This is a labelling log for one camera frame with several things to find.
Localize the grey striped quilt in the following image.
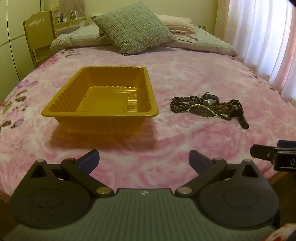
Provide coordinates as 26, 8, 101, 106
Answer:
50, 23, 238, 57

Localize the black strap wristwatch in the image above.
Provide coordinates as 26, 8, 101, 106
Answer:
230, 99, 250, 129

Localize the red white cloth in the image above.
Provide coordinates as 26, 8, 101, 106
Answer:
264, 224, 296, 241

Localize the white curtain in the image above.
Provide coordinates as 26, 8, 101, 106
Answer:
215, 0, 296, 103

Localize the dark beaded necklace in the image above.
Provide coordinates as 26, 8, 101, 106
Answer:
170, 96, 240, 121

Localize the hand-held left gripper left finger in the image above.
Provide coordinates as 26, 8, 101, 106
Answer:
25, 149, 114, 198

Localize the pink pillow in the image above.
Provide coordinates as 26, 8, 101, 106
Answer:
154, 14, 197, 39

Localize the yellow plastic tray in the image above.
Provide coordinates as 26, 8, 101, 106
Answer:
41, 66, 159, 135

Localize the cream wardrobe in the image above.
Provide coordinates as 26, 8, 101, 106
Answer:
0, 0, 36, 103

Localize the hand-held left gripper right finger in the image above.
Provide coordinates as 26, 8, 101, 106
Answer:
174, 149, 265, 198

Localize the white pearl bracelet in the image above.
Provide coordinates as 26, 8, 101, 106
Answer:
188, 104, 219, 119

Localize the green checked pillow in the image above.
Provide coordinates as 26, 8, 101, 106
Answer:
92, 1, 175, 55

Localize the pink floral blanket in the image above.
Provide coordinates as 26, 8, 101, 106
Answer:
0, 45, 296, 197

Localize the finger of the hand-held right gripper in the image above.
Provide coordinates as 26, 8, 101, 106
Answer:
250, 144, 277, 162
277, 140, 296, 149

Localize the wooden chair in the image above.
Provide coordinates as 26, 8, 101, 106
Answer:
23, 10, 57, 69

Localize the cream dresser shelf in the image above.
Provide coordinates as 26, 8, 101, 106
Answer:
52, 9, 93, 35

